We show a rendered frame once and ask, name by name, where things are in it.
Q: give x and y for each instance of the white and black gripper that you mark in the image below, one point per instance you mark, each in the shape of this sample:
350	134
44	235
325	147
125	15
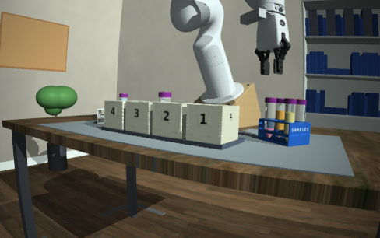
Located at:
269	33

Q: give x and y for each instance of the blue tube rack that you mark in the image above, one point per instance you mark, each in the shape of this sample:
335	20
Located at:
298	134

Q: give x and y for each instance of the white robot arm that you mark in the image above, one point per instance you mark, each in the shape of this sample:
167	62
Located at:
189	15

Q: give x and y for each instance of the purple tube cap with white dot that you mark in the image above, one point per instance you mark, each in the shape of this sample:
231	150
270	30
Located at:
165	97

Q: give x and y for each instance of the white tube rack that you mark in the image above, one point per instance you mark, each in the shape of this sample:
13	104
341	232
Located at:
100	116

